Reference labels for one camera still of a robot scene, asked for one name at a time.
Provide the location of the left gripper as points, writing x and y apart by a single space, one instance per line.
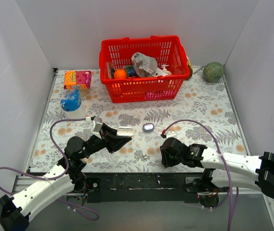
106 138

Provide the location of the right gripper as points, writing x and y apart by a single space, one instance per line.
173 154

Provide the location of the white earbud charging case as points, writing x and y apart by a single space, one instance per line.
124 131

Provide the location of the blue earbud charging case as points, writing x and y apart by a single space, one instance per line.
148 127

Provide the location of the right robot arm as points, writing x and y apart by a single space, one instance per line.
221 170

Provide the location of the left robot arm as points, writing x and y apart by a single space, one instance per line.
17 210

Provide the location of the orange fruit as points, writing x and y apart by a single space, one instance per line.
120 74

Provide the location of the orange pink snack box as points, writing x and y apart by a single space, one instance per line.
77 80

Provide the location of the grey crumpled bag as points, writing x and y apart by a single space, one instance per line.
144 65

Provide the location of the red plastic shopping basket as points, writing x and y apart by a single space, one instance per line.
116 54

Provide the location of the white pump bottle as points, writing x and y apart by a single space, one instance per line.
164 68

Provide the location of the green melon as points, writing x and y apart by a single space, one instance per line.
213 72

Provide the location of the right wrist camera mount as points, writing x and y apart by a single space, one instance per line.
168 134

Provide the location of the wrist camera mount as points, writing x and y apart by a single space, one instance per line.
95 125
168 134

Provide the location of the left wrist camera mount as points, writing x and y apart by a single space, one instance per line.
95 125

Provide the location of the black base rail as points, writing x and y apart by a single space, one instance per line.
138 187

